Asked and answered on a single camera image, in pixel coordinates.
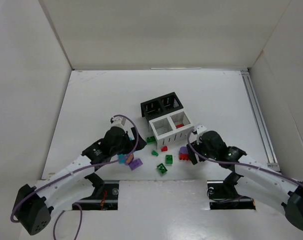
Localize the purple orange patterned lego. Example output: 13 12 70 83
124 153 135 166

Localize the purple 2x2 lego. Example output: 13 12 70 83
128 158 143 171

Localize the small red lego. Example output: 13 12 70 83
161 146 168 152

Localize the purple oval lego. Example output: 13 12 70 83
179 146 188 154

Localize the red comb lego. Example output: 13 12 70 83
178 153 190 161

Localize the green square lego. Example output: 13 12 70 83
165 154 173 165

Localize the green 2x2 lego front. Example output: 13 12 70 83
156 163 168 175

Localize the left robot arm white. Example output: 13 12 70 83
10 126 147 236

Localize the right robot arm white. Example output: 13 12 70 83
186 125 303 231

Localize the green lego by bin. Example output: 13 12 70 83
146 136 157 145

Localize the teal flat lego plate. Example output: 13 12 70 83
117 154 127 164

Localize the small green slope lego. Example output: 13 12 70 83
151 150 159 156

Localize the white double bin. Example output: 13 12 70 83
148 108 195 150

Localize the black double bin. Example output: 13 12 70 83
140 92 184 122

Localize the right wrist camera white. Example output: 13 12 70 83
192 124 208 136

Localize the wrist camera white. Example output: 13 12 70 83
110 116 127 130
192 124 208 136

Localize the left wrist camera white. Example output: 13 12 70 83
110 116 127 130

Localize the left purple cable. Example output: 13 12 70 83
10 114 140 240

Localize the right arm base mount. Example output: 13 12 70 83
206 172 256 210

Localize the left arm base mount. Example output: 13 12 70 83
76 180 120 211

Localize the aluminium rail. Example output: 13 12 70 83
240 70 281 173

